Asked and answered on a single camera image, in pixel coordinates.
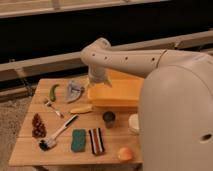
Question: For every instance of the striped whiteboard eraser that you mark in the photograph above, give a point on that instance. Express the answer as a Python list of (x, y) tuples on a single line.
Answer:
[(96, 141)]

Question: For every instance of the yellow plastic tray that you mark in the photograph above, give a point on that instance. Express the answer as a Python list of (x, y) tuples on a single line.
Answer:
[(123, 92)]

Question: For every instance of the yellow banana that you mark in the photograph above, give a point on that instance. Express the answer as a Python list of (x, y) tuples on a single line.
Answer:
[(82, 109)]

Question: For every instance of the bunch of dark grapes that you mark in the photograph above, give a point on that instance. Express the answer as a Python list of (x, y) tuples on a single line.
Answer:
[(39, 130)]

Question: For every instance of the wooden table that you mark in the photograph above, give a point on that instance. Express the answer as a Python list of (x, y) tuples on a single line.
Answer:
[(27, 152)]

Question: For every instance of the small metal tool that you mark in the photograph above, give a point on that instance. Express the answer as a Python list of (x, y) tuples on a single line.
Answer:
[(49, 104)]

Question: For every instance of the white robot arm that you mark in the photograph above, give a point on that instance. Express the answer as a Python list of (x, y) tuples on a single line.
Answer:
[(175, 103)]

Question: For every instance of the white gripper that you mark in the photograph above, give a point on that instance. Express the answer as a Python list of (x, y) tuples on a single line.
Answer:
[(97, 75)]

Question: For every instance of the green sponge eraser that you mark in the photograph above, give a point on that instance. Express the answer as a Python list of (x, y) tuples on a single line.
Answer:
[(78, 140)]

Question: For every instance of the grey crumpled cloth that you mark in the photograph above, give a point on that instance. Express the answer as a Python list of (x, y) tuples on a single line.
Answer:
[(74, 91)]

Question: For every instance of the green chili pepper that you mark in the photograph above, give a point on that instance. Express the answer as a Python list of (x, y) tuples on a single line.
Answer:
[(52, 95)]

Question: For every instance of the orange peach fruit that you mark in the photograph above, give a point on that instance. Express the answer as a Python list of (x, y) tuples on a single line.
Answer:
[(125, 154)]

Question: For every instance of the dark small cup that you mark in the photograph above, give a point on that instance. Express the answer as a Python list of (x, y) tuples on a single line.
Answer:
[(109, 119)]

